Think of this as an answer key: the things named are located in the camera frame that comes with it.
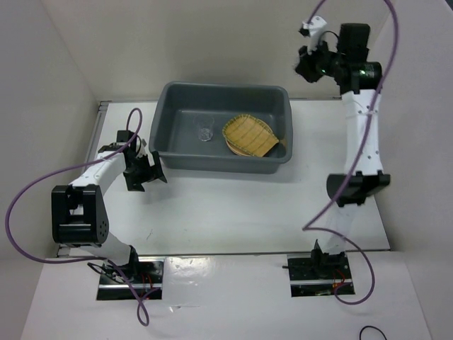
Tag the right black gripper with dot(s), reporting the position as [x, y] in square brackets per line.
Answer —
[304, 65]

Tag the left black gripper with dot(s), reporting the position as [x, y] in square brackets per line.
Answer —
[151, 173]

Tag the clear plastic cup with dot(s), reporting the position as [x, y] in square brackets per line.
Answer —
[204, 125]

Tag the woven bamboo tray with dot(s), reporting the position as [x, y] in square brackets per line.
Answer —
[245, 128]

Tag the tan plate with bear logo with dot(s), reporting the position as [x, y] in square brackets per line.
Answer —
[254, 149]

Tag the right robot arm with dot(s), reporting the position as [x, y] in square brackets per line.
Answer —
[358, 80]

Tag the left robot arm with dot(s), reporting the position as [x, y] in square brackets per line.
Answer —
[79, 216]

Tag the grey plastic bin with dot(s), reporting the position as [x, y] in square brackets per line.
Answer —
[173, 132]

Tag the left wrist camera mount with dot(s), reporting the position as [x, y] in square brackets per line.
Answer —
[141, 148]

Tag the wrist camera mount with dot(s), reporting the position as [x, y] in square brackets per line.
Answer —
[313, 29]
[141, 148]

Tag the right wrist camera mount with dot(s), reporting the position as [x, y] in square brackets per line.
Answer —
[313, 29]

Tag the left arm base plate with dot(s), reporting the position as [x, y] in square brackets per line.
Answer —
[147, 280]

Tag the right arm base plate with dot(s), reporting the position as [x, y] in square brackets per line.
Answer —
[310, 279]

